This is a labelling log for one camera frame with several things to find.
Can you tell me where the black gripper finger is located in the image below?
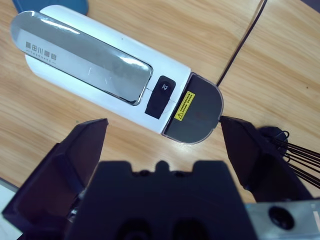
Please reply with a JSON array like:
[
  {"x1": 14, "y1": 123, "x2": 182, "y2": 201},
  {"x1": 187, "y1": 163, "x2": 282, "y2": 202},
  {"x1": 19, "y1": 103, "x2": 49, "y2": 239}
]
[
  {"x1": 1, "y1": 118, "x2": 109, "y2": 223},
  {"x1": 219, "y1": 115, "x2": 314, "y2": 204}
]

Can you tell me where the white capsule coffee machine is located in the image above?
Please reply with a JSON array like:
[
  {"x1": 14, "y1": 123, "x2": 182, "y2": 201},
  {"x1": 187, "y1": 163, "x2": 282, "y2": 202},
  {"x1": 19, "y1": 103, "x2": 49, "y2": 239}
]
[{"x1": 9, "y1": 4, "x2": 193, "y2": 135}]

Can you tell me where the black capsule holder with rods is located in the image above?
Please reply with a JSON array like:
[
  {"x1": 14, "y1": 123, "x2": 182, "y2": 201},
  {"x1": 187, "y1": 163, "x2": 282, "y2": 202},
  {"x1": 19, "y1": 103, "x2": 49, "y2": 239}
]
[{"x1": 257, "y1": 126, "x2": 320, "y2": 188}]

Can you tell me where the clear water tank black lid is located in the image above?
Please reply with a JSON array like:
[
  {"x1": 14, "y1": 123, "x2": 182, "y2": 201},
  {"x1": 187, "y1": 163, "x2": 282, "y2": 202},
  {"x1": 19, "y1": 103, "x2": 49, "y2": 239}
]
[{"x1": 161, "y1": 72, "x2": 224, "y2": 145}]

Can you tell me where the teal plastic tray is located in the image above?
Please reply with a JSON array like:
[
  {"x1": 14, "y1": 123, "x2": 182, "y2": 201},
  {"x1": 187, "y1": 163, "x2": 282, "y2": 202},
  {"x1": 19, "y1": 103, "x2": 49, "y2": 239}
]
[{"x1": 12, "y1": 0, "x2": 90, "y2": 17}]

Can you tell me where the black power cord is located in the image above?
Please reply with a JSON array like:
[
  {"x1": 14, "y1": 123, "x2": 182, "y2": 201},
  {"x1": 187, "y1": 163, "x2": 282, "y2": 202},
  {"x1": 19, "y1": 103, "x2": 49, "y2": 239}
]
[{"x1": 216, "y1": 0, "x2": 268, "y2": 86}]

